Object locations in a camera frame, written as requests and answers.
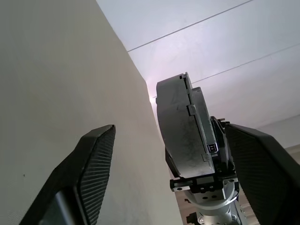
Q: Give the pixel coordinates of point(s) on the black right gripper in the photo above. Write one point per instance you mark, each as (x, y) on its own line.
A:
(204, 184)

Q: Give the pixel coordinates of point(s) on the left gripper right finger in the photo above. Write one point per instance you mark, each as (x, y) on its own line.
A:
(262, 173)

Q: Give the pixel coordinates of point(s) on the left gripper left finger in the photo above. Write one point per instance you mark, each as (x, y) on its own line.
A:
(89, 178)

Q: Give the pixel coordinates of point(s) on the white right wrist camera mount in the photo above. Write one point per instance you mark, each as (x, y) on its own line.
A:
(215, 199)

